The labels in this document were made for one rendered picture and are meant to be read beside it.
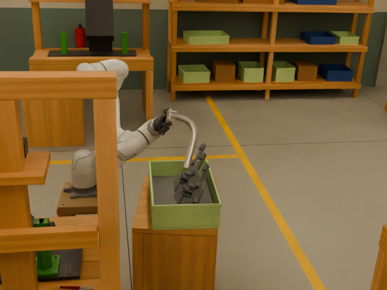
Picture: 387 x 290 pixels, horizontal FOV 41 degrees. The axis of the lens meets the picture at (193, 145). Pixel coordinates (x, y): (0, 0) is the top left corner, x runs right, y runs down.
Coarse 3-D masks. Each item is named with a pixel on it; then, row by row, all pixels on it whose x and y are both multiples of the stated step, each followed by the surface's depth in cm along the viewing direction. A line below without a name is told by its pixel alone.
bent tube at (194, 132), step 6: (168, 114) 242; (174, 114) 240; (168, 120) 240; (180, 120) 242; (186, 120) 242; (192, 126) 243; (192, 132) 243; (192, 138) 242; (192, 144) 241; (192, 150) 241; (186, 156) 241; (192, 156) 241; (186, 162) 239; (186, 168) 241
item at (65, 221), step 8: (64, 216) 299; (72, 216) 299; (80, 216) 299; (88, 216) 300; (96, 216) 300; (32, 224) 290; (56, 224) 291; (64, 224) 291; (72, 224) 291; (80, 224) 292; (88, 224) 292
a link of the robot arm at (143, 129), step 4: (144, 124) 269; (140, 128) 268; (144, 128) 267; (144, 132) 266; (148, 132) 267; (148, 136) 267; (152, 136) 267; (156, 136) 269; (148, 140) 267; (152, 140) 269; (148, 144) 269
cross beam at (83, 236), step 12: (12, 228) 219; (24, 228) 219; (36, 228) 220; (48, 228) 220; (60, 228) 220; (72, 228) 221; (84, 228) 221; (96, 228) 221; (0, 240) 215; (12, 240) 216; (24, 240) 217; (36, 240) 218; (48, 240) 219; (60, 240) 219; (72, 240) 220; (84, 240) 221; (96, 240) 222; (0, 252) 217; (12, 252) 218
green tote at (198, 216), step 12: (156, 168) 360; (168, 168) 361; (180, 168) 362; (216, 192) 320; (180, 204) 305; (192, 204) 305; (204, 204) 306; (216, 204) 306; (156, 216) 306; (168, 216) 307; (180, 216) 307; (192, 216) 308; (204, 216) 309; (216, 216) 310; (156, 228) 309; (168, 228) 310; (180, 228) 311; (192, 228) 312
